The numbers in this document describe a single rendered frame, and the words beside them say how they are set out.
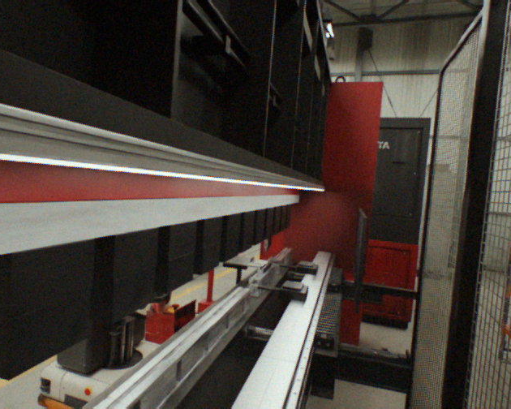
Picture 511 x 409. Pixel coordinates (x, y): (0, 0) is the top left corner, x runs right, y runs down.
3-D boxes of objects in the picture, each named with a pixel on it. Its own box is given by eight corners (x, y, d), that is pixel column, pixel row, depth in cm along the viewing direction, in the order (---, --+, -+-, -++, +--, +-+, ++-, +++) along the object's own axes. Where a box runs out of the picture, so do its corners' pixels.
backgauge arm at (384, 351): (245, 350, 151) (247, 318, 151) (405, 383, 135) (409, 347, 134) (239, 359, 144) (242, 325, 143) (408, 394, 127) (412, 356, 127)
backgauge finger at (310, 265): (273, 264, 211) (274, 256, 211) (317, 270, 204) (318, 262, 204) (269, 269, 199) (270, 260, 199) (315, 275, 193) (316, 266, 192)
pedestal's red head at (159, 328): (168, 326, 190) (170, 293, 189) (194, 333, 184) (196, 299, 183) (144, 340, 171) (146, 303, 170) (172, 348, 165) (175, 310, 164)
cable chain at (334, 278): (331, 273, 194) (332, 266, 194) (341, 274, 193) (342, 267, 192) (326, 291, 158) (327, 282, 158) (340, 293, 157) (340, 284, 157)
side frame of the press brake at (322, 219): (258, 345, 324) (279, 90, 311) (354, 363, 302) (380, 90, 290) (251, 357, 299) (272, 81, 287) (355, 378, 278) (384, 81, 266)
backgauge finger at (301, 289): (251, 285, 164) (252, 274, 164) (307, 294, 158) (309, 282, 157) (244, 292, 153) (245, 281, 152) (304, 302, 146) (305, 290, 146)
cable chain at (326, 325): (324, 302, 143) (324, 292, 143) (338, 304, 141) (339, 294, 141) (312, 347, 101) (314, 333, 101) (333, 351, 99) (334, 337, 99)
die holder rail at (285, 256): (284, 259, 284) (285, 247, 284) (291, 260, 283) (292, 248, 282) (270, 273, 236) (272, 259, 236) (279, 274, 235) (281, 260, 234)
